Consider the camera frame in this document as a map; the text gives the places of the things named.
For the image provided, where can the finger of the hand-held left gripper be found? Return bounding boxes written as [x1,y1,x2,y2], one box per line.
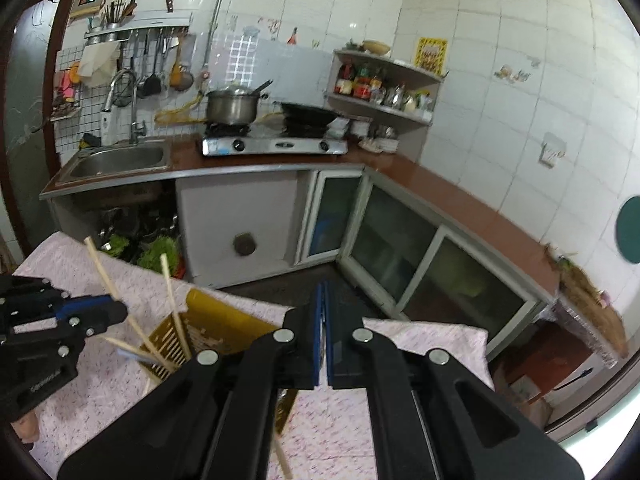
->
[0,302,129,361]
[0,276,116,321]

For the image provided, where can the white hanging cloth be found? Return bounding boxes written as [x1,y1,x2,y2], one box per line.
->
[77,42,121,86]

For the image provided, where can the wall rack with hanging utensils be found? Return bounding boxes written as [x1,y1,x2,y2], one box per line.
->
[82,12,196,96]

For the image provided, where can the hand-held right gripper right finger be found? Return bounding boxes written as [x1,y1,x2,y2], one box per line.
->
[325,281,585,480]

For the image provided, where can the white wall device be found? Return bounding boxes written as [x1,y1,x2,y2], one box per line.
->
[69,0,108,18]

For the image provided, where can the steel faucet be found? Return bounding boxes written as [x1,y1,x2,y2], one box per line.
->
[100,69,148,145]

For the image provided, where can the yellow perforated utensil holder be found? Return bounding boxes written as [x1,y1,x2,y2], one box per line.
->
[142,288,301,436]

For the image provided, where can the leafy green vegetables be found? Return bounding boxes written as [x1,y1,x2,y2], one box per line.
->
[100,232,183,273]

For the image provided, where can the steel cooking pot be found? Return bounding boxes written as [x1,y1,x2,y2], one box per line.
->
[206,85,261,126]

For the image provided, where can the green round board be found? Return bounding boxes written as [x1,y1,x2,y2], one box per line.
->
[615,196,640,263]

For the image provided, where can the wall chopstick cup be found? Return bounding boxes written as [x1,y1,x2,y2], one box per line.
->
[100,0,137,31]

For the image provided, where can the black wok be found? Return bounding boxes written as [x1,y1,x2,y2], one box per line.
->
[274,101,341,133]

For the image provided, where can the yellow wall poster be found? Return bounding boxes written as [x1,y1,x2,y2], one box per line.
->
[414,36,448,77]

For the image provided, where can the kitchen counter cabinet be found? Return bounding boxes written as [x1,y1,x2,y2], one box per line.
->
[40,137,561,361]

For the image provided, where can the floral tablecloth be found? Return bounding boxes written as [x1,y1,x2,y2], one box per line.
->
[10,230,496,480]

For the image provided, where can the white wall outlet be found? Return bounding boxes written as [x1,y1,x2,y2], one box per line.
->
[539,132,567,168]

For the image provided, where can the white appliance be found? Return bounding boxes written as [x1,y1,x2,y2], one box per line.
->
[542,355,621,411]

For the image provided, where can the straw broom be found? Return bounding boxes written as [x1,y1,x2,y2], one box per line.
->
[545,242,631,361]

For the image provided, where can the row of condiment bottles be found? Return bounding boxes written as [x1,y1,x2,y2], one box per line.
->
[334,62,435,113]

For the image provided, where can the grey wall pipe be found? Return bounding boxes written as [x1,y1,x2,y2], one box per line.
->
[202,0,236,91]

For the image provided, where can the steel sink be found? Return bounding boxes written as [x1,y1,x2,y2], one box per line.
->
[55,141,172,183]

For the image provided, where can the corner wall shelf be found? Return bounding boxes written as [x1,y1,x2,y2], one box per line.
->
[324,49,446,127]

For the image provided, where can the person's left hand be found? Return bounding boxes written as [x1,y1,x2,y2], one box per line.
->
[10,410,41,443]

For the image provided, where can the steel gas stove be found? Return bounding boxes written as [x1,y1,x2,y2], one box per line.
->
[201,125,349,157]

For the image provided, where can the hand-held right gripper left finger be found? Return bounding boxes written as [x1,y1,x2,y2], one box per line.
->
[57,281,328,480]

